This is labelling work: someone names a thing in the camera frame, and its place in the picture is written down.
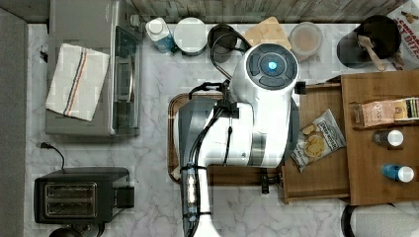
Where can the dark spice bottle white cap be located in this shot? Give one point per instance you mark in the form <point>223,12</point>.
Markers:
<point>391,138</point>

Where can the black round object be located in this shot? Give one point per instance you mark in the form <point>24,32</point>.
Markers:
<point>65,232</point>

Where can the black two-slot toaster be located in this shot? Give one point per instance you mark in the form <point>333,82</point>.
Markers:
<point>83,195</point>

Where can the cereal snack box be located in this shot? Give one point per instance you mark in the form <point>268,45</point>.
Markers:
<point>406,18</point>

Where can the silver toaster oven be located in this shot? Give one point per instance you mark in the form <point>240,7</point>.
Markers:
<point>112,27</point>

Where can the clear jar with snacks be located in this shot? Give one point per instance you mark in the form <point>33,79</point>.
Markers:
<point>306,39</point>

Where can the wooden drawer with black handle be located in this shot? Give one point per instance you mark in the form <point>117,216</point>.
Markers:
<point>318,167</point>

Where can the paper towel roll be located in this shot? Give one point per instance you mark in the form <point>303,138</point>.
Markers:
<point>383,221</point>

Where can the wooden drawer cabinet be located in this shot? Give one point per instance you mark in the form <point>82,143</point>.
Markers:
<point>365,158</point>

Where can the chips snack bag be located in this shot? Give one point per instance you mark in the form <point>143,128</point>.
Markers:
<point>317,140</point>

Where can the black utensil holder cup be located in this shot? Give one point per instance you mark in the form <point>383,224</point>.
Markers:
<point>383,34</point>

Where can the white round lidded container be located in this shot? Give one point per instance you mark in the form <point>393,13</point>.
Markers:
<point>190,36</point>

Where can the dark grey tumbler cup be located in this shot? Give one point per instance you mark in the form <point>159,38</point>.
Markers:
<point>222,41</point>

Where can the wooden cutting board tray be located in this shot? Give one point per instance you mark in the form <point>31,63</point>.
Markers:
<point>179,108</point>

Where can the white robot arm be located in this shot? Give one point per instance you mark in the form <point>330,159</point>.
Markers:
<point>254,124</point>

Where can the black paper towel holder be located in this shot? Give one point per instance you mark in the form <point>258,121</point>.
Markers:
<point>346,227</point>

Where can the wooden spoon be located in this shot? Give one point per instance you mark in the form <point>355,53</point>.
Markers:
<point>367,44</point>

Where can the striped white dish towel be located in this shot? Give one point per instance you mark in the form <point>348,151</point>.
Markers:
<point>77,81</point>

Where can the blue spice bottle white cap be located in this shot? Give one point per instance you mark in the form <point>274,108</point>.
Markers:
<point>398,173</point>

